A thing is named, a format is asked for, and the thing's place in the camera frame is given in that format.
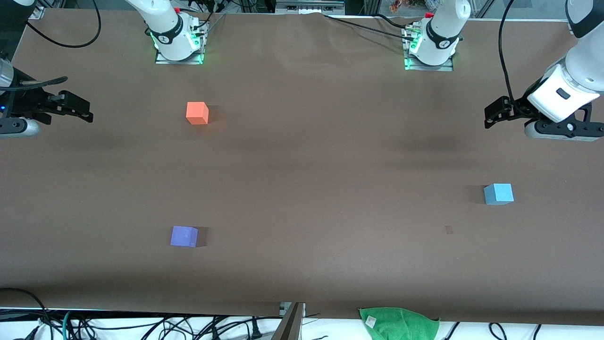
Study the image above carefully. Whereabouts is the blue block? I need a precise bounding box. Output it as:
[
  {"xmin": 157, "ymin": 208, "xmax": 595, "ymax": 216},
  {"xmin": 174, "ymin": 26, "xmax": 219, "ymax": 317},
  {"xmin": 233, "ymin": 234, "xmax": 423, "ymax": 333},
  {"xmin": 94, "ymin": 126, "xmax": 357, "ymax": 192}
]
[{"xmin": 483, "ymin": 183, "xmax": 514, "ymax": 206}]

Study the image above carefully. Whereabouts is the orange block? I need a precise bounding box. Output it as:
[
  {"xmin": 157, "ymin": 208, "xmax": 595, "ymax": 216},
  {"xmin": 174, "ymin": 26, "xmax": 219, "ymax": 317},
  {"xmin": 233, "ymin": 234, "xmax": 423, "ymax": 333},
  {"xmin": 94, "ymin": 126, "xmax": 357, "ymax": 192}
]
[{"xmin": 186, "ymin": 102, "xmax": 210, "ymax": 125}]

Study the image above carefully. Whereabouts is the purple block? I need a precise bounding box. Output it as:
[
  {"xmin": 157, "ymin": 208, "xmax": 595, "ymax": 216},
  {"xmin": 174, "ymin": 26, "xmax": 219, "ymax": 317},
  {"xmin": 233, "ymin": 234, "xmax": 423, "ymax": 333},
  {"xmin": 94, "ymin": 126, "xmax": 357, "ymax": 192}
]
[{"xmin": 170, "ymin": 226, "xmax": 199, "ymax": 248}]

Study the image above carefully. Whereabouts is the colourful toy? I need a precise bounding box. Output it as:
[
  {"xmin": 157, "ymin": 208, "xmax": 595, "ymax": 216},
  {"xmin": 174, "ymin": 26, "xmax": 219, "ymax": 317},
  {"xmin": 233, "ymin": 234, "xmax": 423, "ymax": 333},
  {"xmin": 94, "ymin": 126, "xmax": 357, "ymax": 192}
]
[{"xmin": 389, "ymin": 0, "xmax": 425, "ymax": 13}]

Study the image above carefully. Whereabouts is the grey box device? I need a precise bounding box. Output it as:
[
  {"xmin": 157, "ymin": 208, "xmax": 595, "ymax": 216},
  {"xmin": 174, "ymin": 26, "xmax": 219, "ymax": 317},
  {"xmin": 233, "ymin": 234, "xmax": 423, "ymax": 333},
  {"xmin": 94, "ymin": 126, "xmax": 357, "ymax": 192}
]
[{"xmin": 275, "ymin": 0, "xmax": 346, "ymax": 15}]

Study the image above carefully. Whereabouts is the green cloth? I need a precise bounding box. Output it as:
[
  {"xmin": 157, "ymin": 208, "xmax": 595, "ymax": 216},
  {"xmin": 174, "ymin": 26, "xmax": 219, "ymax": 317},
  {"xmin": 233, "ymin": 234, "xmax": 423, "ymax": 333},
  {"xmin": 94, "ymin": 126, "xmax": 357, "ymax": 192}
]
[{"xmin": 359, "ymin": 307, "xmax": 440, "ymax": 340}]

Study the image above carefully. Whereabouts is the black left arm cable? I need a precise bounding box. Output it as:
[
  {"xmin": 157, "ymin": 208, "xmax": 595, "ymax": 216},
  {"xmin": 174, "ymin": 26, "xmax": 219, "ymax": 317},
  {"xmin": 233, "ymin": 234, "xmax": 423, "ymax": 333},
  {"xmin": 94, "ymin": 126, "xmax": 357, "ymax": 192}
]
[{"xmin": 498, "ymin": 0, "xmax": 517, "ymax": 104}]

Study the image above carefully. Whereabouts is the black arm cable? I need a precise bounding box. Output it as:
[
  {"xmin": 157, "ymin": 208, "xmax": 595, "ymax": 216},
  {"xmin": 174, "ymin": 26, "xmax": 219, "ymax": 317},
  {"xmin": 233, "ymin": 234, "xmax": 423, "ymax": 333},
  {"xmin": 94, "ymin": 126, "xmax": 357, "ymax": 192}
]
[
  {"xmin": 498, "ymin": 0, "xmax": 517, "ymax": 104},
  {"xmin": 9, "ymin": 0, "xmax": 102, "ymax": 90}
]

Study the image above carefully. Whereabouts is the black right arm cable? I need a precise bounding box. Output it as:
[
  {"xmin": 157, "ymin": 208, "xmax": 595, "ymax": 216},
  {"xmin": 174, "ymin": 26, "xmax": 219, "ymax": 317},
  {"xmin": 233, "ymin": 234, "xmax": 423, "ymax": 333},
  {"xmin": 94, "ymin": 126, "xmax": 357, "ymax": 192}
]
[{"xmin": 9, "ymin": 0, "xmax": 102, "ymax": 90}]

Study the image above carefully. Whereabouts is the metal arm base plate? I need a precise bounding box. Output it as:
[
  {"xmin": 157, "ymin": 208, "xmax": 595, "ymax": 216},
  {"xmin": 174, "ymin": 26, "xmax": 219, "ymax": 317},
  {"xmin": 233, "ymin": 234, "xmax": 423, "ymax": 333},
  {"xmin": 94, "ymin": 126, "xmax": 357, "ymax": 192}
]
[
  {"xmin": 155, "ymin": 19, "xmax": 208, "ymax": 65},
  {"xmin": 403, "ymin": 24, "xmax": 454, "ymax": 72}
]

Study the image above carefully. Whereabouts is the black cable on table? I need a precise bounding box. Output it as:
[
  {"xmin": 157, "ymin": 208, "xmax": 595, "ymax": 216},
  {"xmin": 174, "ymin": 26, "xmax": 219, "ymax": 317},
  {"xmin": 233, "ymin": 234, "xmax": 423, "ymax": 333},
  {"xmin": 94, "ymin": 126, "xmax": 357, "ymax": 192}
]
[{"xmin": 323, "ymin": 13, "xmax": 416, "ymax": 43}]

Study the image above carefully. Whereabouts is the thick black cable loop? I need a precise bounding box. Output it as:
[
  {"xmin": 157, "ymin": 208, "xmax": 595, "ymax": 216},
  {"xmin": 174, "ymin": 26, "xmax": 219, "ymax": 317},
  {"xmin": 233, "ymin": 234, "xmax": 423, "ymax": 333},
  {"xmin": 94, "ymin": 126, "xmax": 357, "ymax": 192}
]
[{"xmin": 0, "ymin": 288, "xmax": 55, "ymax": 340}]

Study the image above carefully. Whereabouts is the black plug cable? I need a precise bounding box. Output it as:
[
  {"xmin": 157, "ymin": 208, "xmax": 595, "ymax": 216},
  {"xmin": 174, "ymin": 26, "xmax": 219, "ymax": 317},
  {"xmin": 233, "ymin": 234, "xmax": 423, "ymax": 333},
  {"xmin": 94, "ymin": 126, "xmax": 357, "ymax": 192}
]
[{"xmin": 238, "ymin": 317, "xmax": 265, "ymax": 340}]

